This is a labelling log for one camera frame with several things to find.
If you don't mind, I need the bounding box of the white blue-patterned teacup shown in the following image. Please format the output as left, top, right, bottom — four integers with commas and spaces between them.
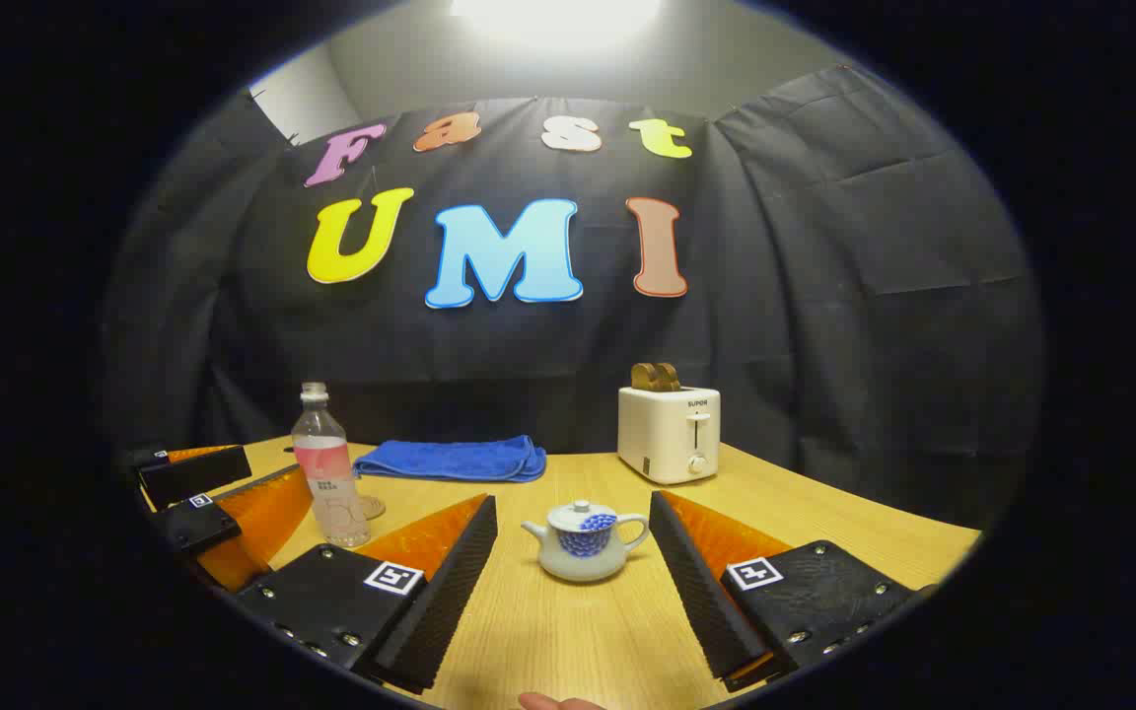
521, 511, 651, 584

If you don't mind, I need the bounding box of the black backdrop cloth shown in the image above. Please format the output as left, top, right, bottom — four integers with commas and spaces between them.
100, 64, 1047, 533

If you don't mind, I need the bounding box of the blue folded towel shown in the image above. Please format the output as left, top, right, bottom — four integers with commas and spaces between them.
353, 435, 548, 484

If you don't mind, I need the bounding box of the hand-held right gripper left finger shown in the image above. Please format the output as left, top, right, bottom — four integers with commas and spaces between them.
233, 493, 500, 694

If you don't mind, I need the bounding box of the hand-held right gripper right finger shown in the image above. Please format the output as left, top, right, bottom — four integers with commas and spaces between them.
649, 490, 939, 693

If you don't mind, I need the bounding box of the clear plastic water bottle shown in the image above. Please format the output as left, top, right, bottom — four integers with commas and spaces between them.
290, 383, 373, 549

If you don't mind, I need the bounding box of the white toaster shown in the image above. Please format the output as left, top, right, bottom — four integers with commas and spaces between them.
617, 385, 723, 485

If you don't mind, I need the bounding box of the ceiling light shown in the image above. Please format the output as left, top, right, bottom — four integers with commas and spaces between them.
450, 0, 663, 45

